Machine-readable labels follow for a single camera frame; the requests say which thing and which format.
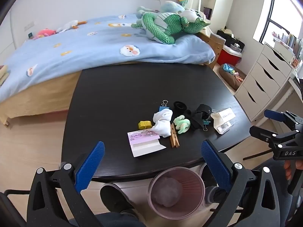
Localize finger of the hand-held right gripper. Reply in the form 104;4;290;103
249;126;299;152
264;109;303;134

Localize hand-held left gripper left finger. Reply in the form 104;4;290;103
26;141;106;227

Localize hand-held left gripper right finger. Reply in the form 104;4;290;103
201;139;288;227

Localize pink plastic trash bin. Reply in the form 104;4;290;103
148;167;206;220

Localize pink and white note card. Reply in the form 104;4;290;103
127;130;167;158

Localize white tissue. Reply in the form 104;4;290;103
151;109;173;138

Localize person's right hand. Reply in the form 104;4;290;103
283;160;303;180

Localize person's right shoe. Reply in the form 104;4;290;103
205;186;228;204

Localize person's shoe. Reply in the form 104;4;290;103
205;186;228;204
100;184;140;218

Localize white drawer unit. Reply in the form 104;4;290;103
234;42;294;122

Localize person's left shoe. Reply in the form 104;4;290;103
100;184;140;218

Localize wooden clothespin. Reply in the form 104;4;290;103
169;124;180;148

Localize green and white scrunchie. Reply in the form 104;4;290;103
173;115;191;135

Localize grey crumpled plastic bag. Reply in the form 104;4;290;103
151;176;183;207

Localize brown pet bed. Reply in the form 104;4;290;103
219;64;247;91

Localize person's left leg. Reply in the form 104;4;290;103
93;209;148;227

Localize row of books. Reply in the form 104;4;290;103
272;30;303;63

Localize blue binder clip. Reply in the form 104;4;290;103
159;100;173;113

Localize red cooler box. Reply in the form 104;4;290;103
216;45;242;66

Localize black fabric bag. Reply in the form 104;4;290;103
216;30;245;50

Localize black office chair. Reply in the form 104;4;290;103
0;189;36;227

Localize window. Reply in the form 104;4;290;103
253;0;303;43

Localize light blue printed blanket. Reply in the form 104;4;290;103
0;13;216;104

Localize folded beige towels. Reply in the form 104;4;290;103
0;65;10;86

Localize pink plush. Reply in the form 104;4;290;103
32;28;57;40

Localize white goose plush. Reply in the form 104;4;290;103
56;20;87;33

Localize green dragon plush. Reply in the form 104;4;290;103
131;11;211;45

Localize light blue plush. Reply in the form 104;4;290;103
136;1;185;17

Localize black hair tie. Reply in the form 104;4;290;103
173;101;187;113

